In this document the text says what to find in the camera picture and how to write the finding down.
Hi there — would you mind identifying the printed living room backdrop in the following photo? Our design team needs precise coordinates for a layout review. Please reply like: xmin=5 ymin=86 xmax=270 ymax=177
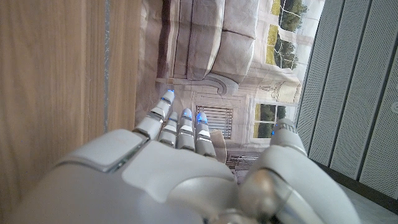
xmin=135 ymin=0 xmax=326 ymax=184

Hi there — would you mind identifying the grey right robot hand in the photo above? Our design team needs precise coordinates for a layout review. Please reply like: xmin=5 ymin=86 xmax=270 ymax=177
xmin=2 ymin=89 xmax=363 ymax=224

